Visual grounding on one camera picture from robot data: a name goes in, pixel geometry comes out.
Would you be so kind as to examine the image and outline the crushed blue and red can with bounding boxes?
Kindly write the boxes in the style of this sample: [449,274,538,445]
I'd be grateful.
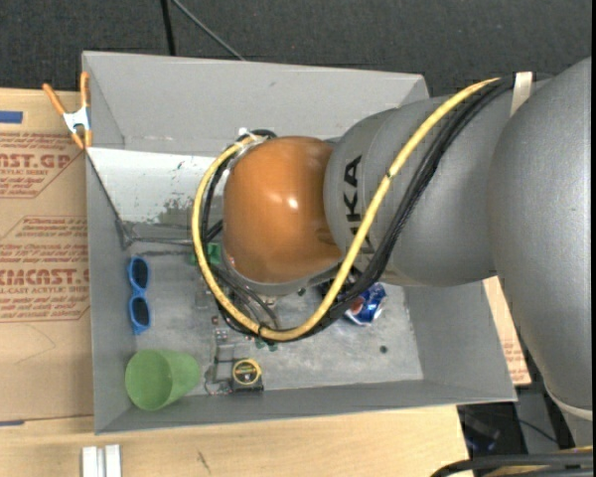
[338,281,389,328]

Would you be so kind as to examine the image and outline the brown cardboard board, red print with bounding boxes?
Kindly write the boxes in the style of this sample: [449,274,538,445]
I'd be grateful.
[0,85,533,427]

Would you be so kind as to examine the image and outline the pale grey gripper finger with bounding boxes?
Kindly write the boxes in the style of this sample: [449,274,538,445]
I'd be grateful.
[212,328,236,386]
[193,285,215,326]

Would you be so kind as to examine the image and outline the blue sunglasses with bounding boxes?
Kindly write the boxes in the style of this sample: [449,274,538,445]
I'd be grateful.
[125,255,153,336]

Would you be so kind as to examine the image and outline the grey metal bin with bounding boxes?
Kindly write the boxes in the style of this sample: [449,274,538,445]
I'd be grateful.
[80,51,519,435]

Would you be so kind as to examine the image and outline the black and yellow tape measure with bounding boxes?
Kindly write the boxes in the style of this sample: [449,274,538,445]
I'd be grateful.
[229,358,265,394]

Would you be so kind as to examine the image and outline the green plastic cup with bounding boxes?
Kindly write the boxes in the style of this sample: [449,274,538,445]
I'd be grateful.
[123,348,202,412]

